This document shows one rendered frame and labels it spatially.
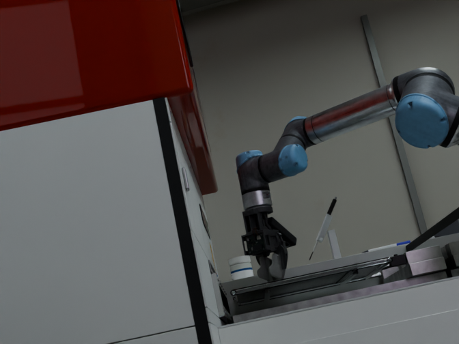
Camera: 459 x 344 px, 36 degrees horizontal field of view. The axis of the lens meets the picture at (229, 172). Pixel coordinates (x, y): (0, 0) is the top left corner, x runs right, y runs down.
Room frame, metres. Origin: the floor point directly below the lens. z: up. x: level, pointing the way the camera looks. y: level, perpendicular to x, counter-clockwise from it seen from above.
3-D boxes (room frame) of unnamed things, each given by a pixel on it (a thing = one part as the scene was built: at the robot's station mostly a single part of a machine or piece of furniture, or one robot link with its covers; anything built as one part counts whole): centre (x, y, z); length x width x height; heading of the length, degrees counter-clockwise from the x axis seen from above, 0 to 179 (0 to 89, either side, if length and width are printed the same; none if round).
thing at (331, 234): (2.01, -0.23, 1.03); 0.06 x 0.04 x 0.13; 91
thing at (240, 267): (2.25, 0.03, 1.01); 0.07 x 0.07 x 0.10
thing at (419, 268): (1.79, -0.39, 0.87); 0.36 x 0.08 x 0.03; 1
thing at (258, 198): (1.80, -0.06, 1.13); 0.08 x 0.08 x 0.05
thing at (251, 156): (1.80, -0.06, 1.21); 0.09 x 0.08 x 0.11; 55
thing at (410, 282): (1.65, -0.19, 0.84); 0.50 x 0.02 x 0.03; 91
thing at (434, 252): (1.63, -0.39, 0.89); 0.08 x 0.03 x 0.03; 91
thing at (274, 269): (1.80, -0.06, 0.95); 0.06 x 0.03 x 0.09; 144
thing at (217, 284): (1.75, 0.08, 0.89); 0.44 x 0.02 x 0.10; 1
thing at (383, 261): (1.59, -0.13, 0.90); 0.37 x 0.01 x 0.01; 91
